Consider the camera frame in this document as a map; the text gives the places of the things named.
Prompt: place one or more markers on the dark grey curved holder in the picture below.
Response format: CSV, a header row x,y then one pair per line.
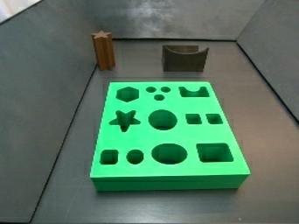
x,y
183,58

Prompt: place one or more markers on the green shape sorting board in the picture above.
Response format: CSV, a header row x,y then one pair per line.
x,y
164,139

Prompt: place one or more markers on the brown star shaped peg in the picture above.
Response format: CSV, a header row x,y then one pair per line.
x,y
104,51

